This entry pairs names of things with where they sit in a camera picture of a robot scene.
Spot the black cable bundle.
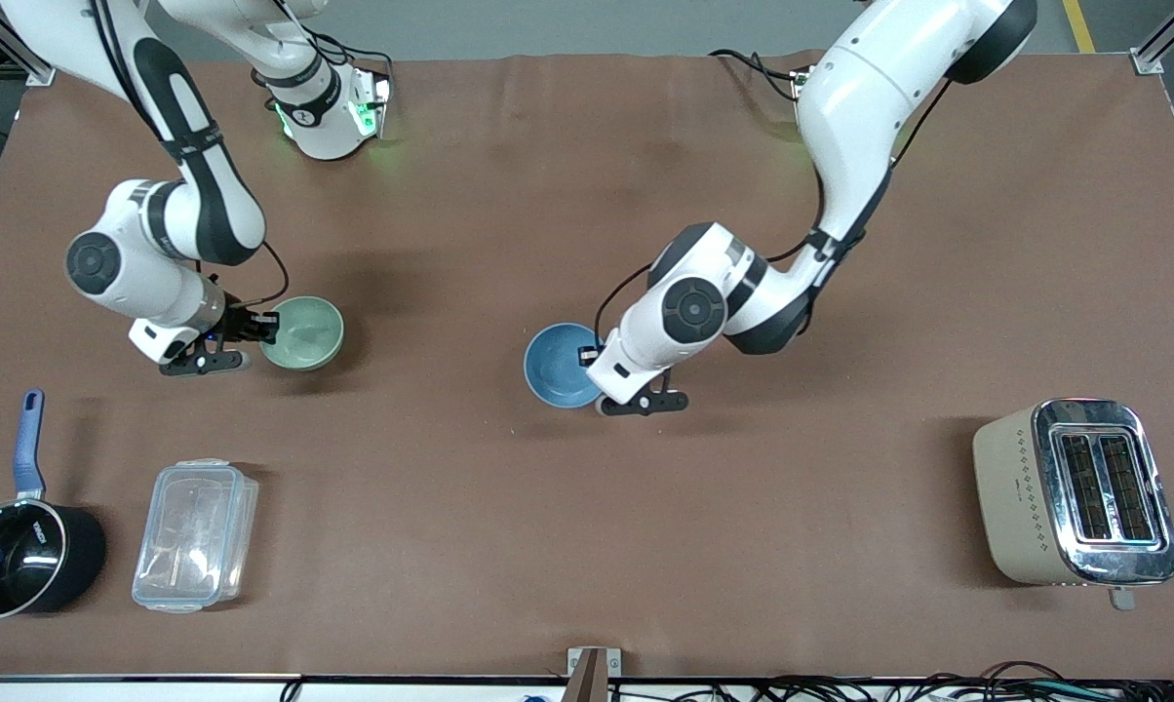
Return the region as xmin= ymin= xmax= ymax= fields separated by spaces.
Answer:
xmin=743 ymin=661 xmax=1174 ymax=702

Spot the brown table cloth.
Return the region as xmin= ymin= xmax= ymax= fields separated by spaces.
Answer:
xmin=0 ymin=54 xmax=1174 ymax=679

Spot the black saucepan with blue handle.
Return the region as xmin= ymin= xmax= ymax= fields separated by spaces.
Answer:
xmin=0 ymin=390 xmax=108 ymax=622

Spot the black left base cable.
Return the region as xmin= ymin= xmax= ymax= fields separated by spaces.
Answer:
xmin=709 ymin=49 xmax=808 ymax=104

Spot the black base cable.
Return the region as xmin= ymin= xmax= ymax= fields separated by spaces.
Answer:
xmin=709 ymin=49 xmax=808 ymax=104
xmin=275 ymin=0 xmax=395 ymax=84

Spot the aluminium frame profile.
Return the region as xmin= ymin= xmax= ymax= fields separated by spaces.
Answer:
xmin=1131 ymin=0 xmax=1174 ymax=76
xmin=0 ymin=0 xmax=58 ymax=87

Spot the metal bracket with wooden bar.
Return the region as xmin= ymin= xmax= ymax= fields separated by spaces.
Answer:
xmin=567 ymin=647 xmax=622 ymax=702

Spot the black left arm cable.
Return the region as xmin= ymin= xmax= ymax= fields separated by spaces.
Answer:
xmin=594 ymin=78 xmax=954 ymax=344

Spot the glass lid with blue knob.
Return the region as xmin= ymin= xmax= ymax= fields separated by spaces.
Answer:
xmin=0 ymin=502 xmax=66 ymax=617

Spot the clear plastic lidded container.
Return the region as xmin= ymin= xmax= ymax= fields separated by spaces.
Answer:
xmin=132 ymin=459 xmax=259 ymax=614

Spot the beige chrome toaster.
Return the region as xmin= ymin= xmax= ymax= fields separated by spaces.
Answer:
xmin=972 ymin=398 xmax=1174 ymax=611

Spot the blue bowl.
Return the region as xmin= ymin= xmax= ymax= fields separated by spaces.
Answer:
xmin=524 ymin=323 xmax=607 ymax=410

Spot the black right base cable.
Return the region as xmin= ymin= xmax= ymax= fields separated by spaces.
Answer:
xmin=275 ymin=0 xmax=395 ymax=84

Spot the green bowl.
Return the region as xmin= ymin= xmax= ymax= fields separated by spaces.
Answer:
xmin=258 ymin=296 xmax=345 ymax=372

